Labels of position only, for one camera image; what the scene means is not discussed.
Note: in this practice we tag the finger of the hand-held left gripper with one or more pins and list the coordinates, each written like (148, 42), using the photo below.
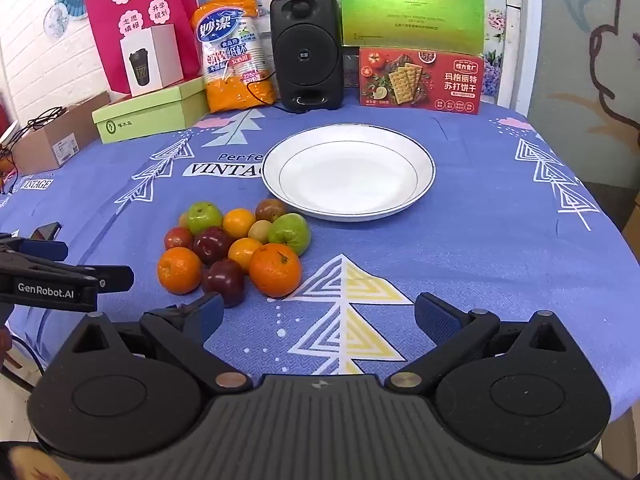
(45, 250)
(60, 267)

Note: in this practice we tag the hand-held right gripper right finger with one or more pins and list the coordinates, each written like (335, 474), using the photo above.
(435, 317)

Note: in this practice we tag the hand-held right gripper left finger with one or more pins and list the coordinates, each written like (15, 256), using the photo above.
(212, 312)

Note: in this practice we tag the large orange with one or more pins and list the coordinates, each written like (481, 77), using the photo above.
(275, 270)

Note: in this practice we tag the green apple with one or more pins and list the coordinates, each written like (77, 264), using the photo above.
(204, 217)
(290, 234)

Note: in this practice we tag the white plate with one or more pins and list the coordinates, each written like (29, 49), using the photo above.
(350, 170)

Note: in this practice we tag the dark red plum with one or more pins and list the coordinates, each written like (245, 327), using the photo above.
(223, 281)
(212, 245)

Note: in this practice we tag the blue printed tablecloth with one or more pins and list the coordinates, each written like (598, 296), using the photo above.
(475, 240)

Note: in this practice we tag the small yellow green fruit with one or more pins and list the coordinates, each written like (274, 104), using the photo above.
(260, 231)

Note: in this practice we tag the brown cardboard box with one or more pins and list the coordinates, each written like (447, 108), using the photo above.
(55, 135)

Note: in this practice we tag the red green plum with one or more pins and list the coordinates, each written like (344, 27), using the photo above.
(270, 209)

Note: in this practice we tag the green shoe box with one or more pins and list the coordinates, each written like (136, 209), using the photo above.
(150, 110)

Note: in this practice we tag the white box with cup picture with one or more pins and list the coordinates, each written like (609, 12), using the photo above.
(147, 60)

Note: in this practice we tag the red cracker box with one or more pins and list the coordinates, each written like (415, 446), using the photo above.
(420, 80)

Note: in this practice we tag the orange paper cup package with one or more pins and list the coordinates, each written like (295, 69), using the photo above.
(235, 50)

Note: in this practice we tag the pink paper bag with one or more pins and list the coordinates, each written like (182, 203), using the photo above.
(130, 0)

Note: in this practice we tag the black speaker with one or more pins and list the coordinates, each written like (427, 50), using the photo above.
(307, 50)

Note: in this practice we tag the green gift box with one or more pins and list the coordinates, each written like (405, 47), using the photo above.
(412, 5)

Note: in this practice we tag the white door frame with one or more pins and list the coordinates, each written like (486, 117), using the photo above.
(522, 30)

